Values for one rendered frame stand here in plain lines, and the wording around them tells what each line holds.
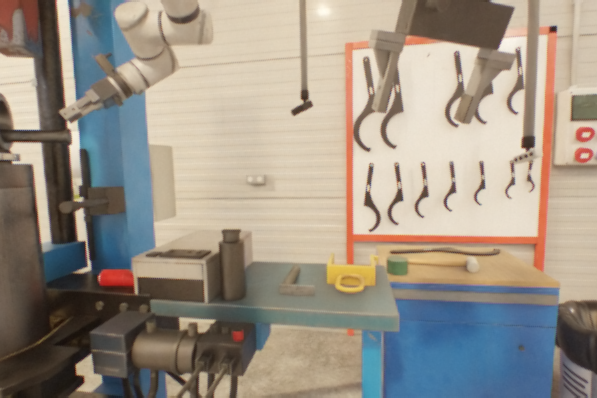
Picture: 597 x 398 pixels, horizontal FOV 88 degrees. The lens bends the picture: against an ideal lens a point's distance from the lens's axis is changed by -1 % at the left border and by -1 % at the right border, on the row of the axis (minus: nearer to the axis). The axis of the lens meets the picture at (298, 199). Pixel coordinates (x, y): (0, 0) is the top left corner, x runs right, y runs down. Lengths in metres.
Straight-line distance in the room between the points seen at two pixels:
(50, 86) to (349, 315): 1.26
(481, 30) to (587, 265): 2.84
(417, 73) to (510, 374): 2.00
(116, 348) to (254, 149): 2.06
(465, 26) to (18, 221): 1.03
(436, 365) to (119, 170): 1.58
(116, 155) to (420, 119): 2.09
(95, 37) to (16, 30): 0.25
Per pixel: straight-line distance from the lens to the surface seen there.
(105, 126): 1.36
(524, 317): 1.73
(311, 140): 2.64
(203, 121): 2.95
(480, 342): 1.72
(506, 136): 2.82
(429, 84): 2.71
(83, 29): 1.48
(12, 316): 1.09
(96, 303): 1.18
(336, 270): 1.05
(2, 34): 1.31
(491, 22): 0.51
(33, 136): 1.09
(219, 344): 0.88
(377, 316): 0.89
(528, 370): 1.85
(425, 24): 0.47
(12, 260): 1.06
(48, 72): 1.46
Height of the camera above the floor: 1.45
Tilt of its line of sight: 6 degrees down
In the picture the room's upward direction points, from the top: 1 degrees counter-clockwise
